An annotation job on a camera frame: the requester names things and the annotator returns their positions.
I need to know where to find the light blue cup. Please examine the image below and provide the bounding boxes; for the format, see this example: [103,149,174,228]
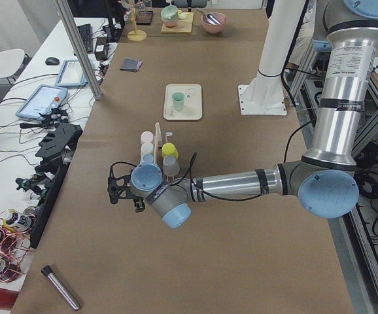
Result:
[140,154,154,165]

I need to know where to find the pink bowl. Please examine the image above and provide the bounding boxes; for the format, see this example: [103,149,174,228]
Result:
[201,12,228,35]

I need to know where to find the grey folded cloth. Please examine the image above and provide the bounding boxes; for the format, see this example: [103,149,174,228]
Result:
[120,58,143,72]

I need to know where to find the yellow cup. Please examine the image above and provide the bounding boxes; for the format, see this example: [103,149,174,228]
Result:
[162,143,179,159]

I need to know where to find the black computer mouse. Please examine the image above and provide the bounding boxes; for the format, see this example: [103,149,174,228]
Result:
[45,57,60,65]

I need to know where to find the black tray with glasses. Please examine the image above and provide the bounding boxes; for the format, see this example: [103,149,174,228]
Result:
[136,11,154,26]

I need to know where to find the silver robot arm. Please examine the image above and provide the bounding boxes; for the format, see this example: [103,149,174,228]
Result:
[128,1,378,228]

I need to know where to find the metal ice scoop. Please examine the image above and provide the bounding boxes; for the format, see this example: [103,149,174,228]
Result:
[196,8,222,25]

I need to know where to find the cream white cup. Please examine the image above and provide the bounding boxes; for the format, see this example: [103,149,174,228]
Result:
[141,142,154,157]

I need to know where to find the stacked green bowls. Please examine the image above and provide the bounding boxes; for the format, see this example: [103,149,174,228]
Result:
[161,5,179,27]

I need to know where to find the wooden mug tree stand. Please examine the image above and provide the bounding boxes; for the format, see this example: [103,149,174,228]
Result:
[118,0,146,42]

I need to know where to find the pink cup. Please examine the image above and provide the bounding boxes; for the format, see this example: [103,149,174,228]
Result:
[140,131,154,145]

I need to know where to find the white wire cup rack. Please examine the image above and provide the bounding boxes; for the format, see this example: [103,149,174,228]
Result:
[158,131,177,181]

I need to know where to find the blue teach pendant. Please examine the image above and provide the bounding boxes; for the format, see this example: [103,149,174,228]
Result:
[16,84,68,120]
[55,60,88,88]

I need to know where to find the cream rabbit tray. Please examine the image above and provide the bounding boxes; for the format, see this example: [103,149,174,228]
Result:
[163,84,203,121]

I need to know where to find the white chair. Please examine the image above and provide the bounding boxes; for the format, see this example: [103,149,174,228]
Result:
[0,48,25,85]

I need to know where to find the green cup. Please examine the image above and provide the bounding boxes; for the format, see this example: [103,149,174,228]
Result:
[171,92,185,111]

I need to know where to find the black keyboard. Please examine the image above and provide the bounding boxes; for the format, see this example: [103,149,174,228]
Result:
[77,24,93,54]

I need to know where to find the blue teach pendant near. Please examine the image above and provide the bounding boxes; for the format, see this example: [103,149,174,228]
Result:
[16,84,68,120]

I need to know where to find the black metal tube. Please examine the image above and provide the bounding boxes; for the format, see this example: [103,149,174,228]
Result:
[41,265,81,311]

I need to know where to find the wooden cutting board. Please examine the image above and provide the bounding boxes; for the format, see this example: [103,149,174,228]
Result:
[161,12,194,35]

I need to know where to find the aluminium frame post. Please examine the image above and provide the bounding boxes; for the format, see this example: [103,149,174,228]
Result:
[54,0,102,100]

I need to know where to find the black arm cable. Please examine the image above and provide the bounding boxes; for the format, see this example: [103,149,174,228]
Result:
[109,120,317,202]

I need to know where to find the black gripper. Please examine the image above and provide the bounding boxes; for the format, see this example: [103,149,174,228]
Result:
[133,194,145,212]

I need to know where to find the black foam holder stand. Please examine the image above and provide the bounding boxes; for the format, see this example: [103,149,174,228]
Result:
[35,123,83,162]

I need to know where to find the blue teach pendant far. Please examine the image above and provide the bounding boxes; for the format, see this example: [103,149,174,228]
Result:
[55,60,88,88]

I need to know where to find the grey cup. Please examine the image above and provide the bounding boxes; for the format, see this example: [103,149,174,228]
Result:
[163,155,180,178]

